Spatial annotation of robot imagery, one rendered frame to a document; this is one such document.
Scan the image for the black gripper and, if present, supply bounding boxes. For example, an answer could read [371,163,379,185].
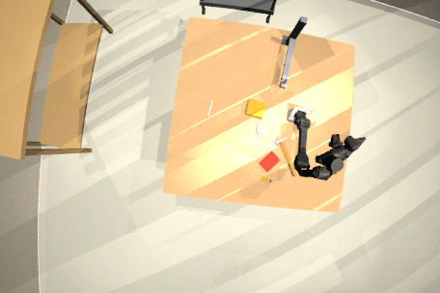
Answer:
[329,135,367,161]

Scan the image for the red rectangular block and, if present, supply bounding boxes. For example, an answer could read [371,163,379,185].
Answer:
[260,151,281,172]

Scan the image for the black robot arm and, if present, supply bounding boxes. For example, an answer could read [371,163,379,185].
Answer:
[293,110,344,181]

